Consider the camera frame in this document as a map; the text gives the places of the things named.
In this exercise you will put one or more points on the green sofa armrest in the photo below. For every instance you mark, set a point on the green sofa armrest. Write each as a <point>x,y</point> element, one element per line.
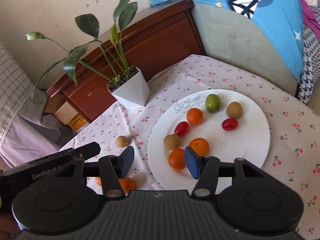
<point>237,50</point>

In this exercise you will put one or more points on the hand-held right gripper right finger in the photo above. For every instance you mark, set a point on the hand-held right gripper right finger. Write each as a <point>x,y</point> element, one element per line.
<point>192,162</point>

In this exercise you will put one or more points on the red tomato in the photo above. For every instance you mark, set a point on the red tomato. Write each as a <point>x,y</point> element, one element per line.
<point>229,124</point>
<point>181,128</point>

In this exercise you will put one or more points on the white plate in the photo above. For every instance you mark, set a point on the white plate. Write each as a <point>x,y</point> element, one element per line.
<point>237,147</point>

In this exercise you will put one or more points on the green leafy plant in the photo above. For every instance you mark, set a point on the green leafy plant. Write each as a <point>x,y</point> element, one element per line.
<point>87,25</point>

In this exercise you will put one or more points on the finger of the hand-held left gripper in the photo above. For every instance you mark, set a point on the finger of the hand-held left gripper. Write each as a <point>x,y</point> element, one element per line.
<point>86,149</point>

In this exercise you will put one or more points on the cherry print tablecloth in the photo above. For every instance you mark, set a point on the cherry print tablecloth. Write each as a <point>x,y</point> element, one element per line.
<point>287,135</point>

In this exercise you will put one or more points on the orange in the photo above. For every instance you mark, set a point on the orange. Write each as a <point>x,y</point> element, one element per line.
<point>128,184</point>
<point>176,160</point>
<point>194,116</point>
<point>200,146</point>

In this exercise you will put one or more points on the purple cloth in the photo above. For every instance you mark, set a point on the purple cloth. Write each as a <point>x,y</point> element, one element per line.
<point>308,12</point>

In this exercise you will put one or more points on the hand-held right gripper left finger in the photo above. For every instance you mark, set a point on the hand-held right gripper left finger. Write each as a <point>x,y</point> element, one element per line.
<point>127,161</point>

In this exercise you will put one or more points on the cardboard box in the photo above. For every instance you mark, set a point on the cardboard box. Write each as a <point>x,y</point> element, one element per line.
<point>67,113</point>

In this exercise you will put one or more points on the houndstooth cloth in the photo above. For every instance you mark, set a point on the houndstooth cloth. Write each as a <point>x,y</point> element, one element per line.
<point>311,67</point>

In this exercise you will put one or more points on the green mango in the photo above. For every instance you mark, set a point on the green mango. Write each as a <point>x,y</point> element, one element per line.
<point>212,103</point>

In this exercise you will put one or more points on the brown kiwi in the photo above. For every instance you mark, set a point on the brown kiwi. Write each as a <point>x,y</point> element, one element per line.
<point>122,141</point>
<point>172,142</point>
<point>234,109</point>

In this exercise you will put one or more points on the checkered beige cloth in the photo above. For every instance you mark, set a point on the checkered beige cloth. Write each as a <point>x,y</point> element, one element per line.
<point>17,105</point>

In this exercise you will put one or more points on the white faceted plant pot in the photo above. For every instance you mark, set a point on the white faceted plant pot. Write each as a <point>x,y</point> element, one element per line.
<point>132,90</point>

